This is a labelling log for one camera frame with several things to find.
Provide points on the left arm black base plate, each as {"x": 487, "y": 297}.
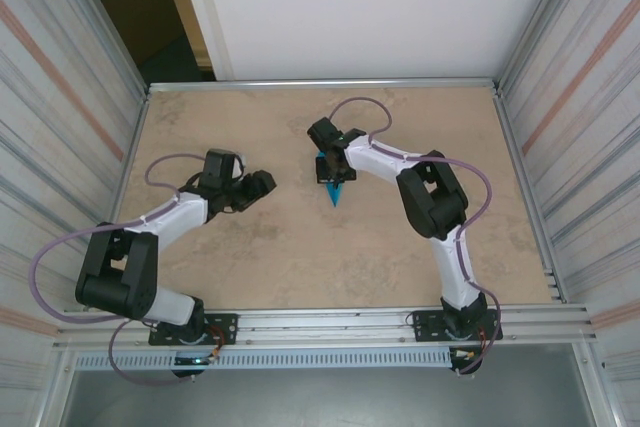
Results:
{"x": 225, "y": 322}

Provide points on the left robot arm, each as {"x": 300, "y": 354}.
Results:
{"x": 175, "y": 212}

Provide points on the black electronics board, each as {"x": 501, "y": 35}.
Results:
{"x": 187, "y": 373}
{"x": 467, "y": 364}

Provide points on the long aluminium mounting rail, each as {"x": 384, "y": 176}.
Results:
{"x": 325, "y": 329}

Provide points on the beige door frame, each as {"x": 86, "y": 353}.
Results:
{"x": 186, "y": 12}

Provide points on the aluminium table edge rail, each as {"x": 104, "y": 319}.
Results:
{"x": 325, "y": 84}

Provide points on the aluminium table side rail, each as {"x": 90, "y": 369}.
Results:
{"x": 506, "y": 122}
{"x": 138, "y": 122}

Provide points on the corrugated translucent side panel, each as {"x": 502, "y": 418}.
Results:
{"x": 50, "y": 122}
{"x": 590, "y": 122}

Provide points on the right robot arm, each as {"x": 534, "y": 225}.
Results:
{"x": 380, "y": 157}

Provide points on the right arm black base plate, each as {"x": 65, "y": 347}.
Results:
{"x": 425, "y": 327}

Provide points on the blue square paper sheet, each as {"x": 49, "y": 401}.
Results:
{"x": 335, "y": 194}

